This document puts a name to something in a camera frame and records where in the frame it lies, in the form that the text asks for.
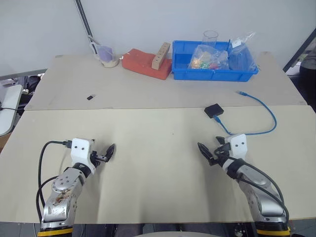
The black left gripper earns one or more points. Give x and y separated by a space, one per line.
101 158

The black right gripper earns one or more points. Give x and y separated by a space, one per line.
221 154

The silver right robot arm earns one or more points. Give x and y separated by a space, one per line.
261 197

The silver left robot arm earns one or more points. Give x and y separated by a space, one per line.
64 195

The small black box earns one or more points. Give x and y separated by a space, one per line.
213 110

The small black USB stick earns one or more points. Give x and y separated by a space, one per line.
91 96

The blue plastic bin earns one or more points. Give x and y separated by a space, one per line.
212 74

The bag of colourful small parts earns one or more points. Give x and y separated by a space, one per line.
205 59

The orange-red sponge block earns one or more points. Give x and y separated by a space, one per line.
138 63

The clear bag with dark contents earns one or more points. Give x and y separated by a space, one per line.
240 56

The cup with purple cloth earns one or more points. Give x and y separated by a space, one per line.
106 55

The wooden block with holes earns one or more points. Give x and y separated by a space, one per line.
160 56

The clear plastic cup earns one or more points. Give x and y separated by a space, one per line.
210 38

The white side table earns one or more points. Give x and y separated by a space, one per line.
7 108

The person in dark clothes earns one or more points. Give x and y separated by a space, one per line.
308 79

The grey metal bar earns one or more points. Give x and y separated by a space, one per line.
22 74

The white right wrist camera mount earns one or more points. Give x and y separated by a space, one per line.
238 145

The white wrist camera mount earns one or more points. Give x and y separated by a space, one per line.
80 150
238 145

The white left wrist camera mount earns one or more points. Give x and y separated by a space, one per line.
80 150

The dark window frame bar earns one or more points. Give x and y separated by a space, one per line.
297 50

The black slanted metal rail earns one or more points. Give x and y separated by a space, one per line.
84 17

